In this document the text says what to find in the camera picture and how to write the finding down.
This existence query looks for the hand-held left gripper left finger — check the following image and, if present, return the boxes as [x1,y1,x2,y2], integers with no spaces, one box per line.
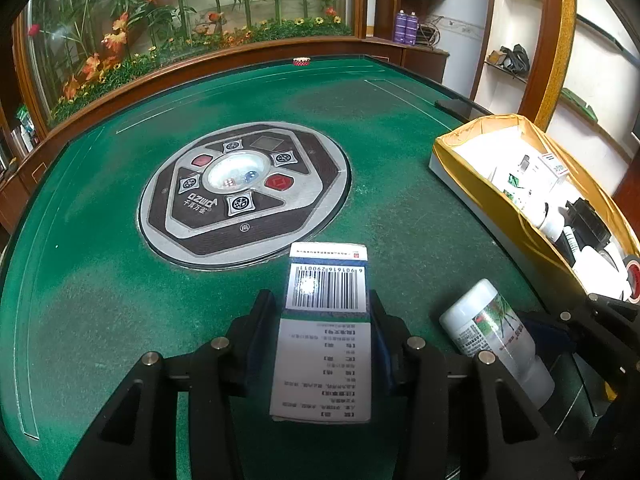
[60,289,281,480]

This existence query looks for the yellow-taped white foam box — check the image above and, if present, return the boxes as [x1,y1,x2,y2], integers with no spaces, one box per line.
[429,114,640,306]

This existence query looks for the small white barcode box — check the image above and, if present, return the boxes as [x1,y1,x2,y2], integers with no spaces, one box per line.
[537,152,571,186]

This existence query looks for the round table control panel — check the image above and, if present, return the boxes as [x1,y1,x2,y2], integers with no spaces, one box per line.
[137,120,352,268]

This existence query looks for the dark shoes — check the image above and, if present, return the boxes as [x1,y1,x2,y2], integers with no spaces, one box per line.
[500,45,530,73]

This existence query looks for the tangle of cables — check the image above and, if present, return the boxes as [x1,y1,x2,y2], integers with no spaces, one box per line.
[419,22,443,50]

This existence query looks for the blue and white medicine box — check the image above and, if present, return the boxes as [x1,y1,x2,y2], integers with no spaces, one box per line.
[270,242,373,425]

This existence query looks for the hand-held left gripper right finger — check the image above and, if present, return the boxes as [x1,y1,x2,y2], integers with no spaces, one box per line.
[367,289,576,480]

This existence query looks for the white bottle green label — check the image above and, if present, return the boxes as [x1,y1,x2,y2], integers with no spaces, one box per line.
[439,278,556,408]
[502,167,551,211]

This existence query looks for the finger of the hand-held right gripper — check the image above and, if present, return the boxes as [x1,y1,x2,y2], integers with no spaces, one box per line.
[530,312,640,391]
[582,292,640,323]

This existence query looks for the black tape roll red core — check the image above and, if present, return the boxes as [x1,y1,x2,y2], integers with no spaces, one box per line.
[622,255,640,306]

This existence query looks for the artificial flower display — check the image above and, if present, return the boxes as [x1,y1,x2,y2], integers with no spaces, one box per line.
[15,0,366,128]

